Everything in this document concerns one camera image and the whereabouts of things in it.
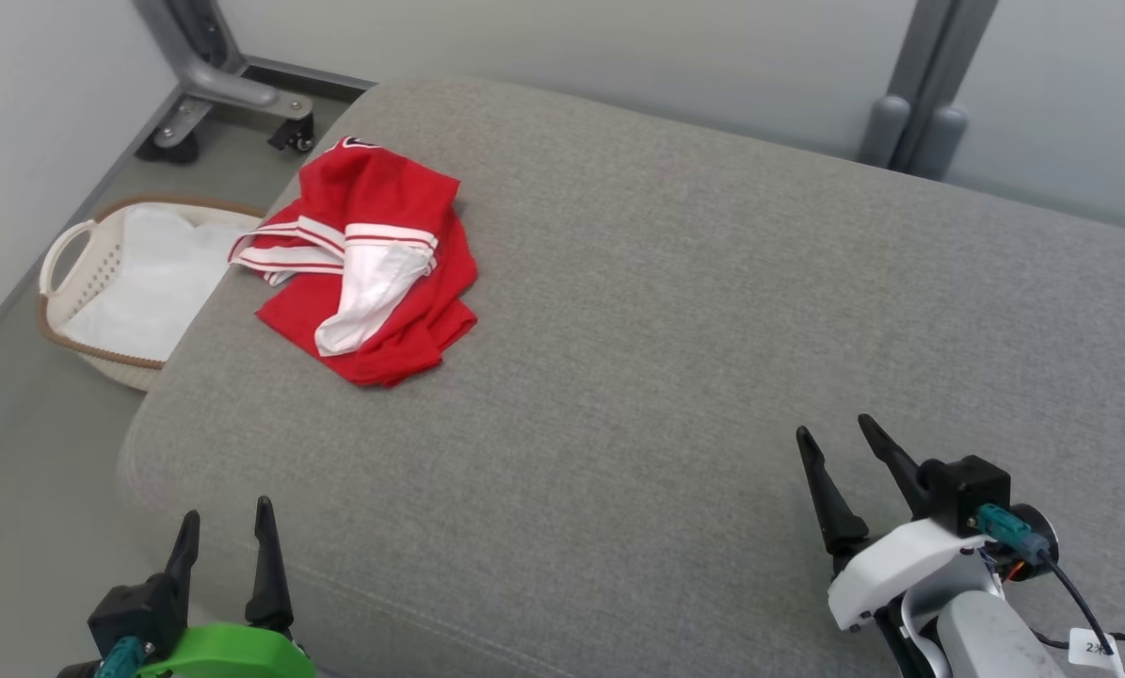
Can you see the white garment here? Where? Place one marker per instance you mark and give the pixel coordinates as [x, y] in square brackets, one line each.
[157, 282]

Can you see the grey cylindrical post foot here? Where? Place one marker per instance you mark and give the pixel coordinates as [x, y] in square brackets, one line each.
[941, 143]
[887, 132]

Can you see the grey wall partition post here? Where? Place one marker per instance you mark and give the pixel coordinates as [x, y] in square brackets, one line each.
[948, 38]

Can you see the grey metal stand frame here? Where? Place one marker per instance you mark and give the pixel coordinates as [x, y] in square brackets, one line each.
[223, 85]

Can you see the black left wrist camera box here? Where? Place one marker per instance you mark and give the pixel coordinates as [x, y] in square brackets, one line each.
[138, 607]

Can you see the black caster wheel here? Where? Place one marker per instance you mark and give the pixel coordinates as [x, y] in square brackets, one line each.
[162, 148]
[296, 135]

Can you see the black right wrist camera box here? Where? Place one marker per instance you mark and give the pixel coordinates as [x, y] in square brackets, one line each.
[967, 490]

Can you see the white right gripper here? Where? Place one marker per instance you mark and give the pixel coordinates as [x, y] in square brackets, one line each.
[901, 570]

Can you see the cream plastic laundry basket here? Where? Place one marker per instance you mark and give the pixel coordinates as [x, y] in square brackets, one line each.
[82, 273]

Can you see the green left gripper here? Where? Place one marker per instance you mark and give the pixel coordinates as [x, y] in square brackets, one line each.
[233, 654]

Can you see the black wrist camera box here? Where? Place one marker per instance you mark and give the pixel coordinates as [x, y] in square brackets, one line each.
[138, 607]
[967, 490]

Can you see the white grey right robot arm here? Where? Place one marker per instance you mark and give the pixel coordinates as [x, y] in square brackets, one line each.
[995, 640]

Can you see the red white striped jersey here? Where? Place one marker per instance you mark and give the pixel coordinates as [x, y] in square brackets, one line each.
[383, 188]

